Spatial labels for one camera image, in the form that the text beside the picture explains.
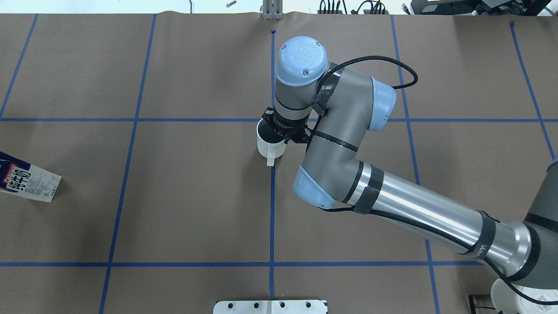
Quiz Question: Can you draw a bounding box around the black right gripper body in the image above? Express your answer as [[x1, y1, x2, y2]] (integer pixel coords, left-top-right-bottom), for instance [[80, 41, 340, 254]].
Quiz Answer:
[[262, 107, 310, 144]]

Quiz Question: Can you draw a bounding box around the white ceramic mug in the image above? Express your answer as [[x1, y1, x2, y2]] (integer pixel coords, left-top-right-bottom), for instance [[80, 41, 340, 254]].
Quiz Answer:
[[256, 119, 286, 167]]

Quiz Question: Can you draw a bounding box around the blue white milk carton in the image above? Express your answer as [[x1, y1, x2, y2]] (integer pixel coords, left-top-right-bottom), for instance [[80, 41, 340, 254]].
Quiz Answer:
[[0, 152, 62, 202]]

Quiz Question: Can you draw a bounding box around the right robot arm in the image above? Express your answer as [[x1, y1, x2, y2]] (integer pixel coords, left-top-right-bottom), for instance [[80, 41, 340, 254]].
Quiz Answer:
[[258, 36, 557, 290]]

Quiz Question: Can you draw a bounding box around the white upturned cup on rack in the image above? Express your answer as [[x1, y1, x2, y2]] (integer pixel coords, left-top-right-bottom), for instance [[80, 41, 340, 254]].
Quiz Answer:
[[490, 279, 558, 314]]

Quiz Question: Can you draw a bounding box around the brown paper table cover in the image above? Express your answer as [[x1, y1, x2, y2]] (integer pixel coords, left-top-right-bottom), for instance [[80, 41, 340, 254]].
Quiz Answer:
[[1, 12, 557, 314]]

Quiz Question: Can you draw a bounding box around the white metal base plate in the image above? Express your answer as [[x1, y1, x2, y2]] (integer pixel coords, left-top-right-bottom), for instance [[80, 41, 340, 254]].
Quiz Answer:
[[213, 300, 329, 314]]

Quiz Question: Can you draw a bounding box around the black wire cup rack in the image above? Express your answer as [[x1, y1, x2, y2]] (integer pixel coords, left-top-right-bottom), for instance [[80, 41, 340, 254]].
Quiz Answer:
[[468, 294, 498, 314]]

